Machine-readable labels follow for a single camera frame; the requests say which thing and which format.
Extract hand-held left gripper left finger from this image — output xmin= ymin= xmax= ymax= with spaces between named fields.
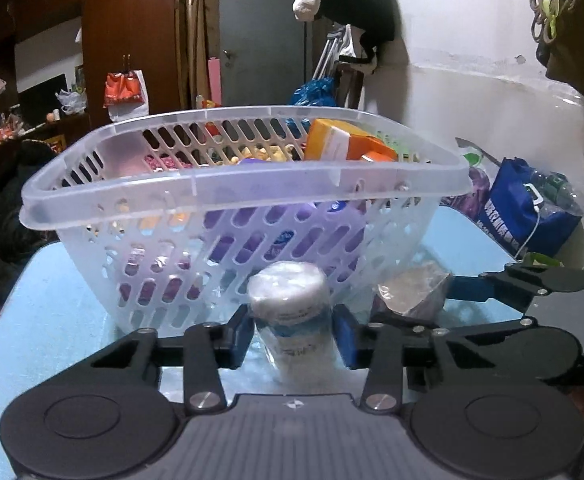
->
xmin=91 ymin=305 xmax=256 ymax=416

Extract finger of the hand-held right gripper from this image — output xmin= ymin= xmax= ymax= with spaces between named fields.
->
xmin=443 ymin=315 xmax=536 ymax=342
xmin=446 ymin=261 xmax=549 ymax=312

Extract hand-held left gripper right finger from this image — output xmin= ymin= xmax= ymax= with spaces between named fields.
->
xmin=332 ymin=305 xmax=495 ymax=415

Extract clear plastic-wrapped packet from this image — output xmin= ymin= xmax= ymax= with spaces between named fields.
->
xmin=377 ymin=266 xmax=453 ymax=322

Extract white plastic-wrapped roll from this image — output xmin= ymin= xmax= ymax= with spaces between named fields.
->
xmin=247 ymin=261 xmax=335 ymax=386

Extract clear plastic basket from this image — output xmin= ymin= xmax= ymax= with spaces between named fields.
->
xmin=19 ymin=105 xmax=473 ymax=337

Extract blue shopping bag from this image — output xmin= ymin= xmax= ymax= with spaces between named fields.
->
xmin=484 ymin=158 xmax=584 ymax=261

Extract purple plastic bag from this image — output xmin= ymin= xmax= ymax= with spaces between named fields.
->
xmin=442 ymin=152 xmax=498 ymax=221

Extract purple packet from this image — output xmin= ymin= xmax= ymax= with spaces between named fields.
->
xmin=204 ymin=157 xmax=368 ymax=271

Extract clear plastic bottle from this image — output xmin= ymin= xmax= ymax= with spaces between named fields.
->
xmin=527 ymin=170 xmax=584 ymax=218

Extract orange box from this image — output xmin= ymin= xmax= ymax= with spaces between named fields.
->
xmin=303 ymin=118 xmax=399 ymax=163

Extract blue plastic bag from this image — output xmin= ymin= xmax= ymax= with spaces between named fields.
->
xmin=291 ymin=77 xmax=335 ymax=108

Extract pink roll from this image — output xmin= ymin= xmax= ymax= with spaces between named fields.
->
xmin=208 ymin=57 xmax=223 ymax=108

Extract metal folding rack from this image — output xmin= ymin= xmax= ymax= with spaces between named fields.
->
xmin=312 ymin=24 xmax=355 ymax=83

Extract dark clothing pile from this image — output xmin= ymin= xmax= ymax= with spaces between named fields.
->
xmin=0 ymin=139 xmax=65 ymax=313

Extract orange hanging bag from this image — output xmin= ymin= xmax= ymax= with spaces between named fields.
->
xmin=103 ymin=55 xmax=149 ymax=122

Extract grey door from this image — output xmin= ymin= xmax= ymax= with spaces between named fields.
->
xmin=218 ymin=0 xmax=313 ymax=108

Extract black and white hanging garment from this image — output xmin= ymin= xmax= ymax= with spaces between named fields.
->
xmin=292 ymin=0 xmax=400 ymax=73

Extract wooden poles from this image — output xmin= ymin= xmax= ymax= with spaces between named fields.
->
xmin=174 ymin=0 xmax=220 ymax=108

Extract black television screen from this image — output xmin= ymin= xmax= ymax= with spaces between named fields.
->
xmin=17 ymin=74 xmax=69 ymax=126

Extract brown wooden wardrobe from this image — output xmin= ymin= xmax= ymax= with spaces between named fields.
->
xmin=0 ymin=0 xmax=180 ymax=161

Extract white cable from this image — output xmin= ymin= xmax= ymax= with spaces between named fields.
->
xmin=514 ymin=182 xmax=545 ymax=261

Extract bunch of hair ties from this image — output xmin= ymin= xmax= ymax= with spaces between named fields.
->
xmin=529 ymin=0 xmax=580 ymax=45

